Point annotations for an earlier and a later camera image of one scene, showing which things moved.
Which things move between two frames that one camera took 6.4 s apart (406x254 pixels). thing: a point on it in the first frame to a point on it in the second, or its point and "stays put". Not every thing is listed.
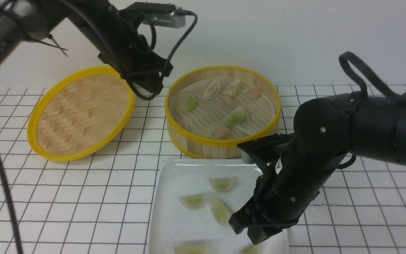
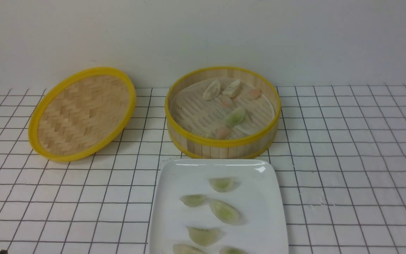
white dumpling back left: (213, 90) stays put
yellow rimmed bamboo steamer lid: (80, 114) stays put
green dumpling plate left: (193, 201) stays put
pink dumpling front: (222, 133) stays put
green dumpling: (252, 249) to (232, 250)
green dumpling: (189, 105) to (205, 236)
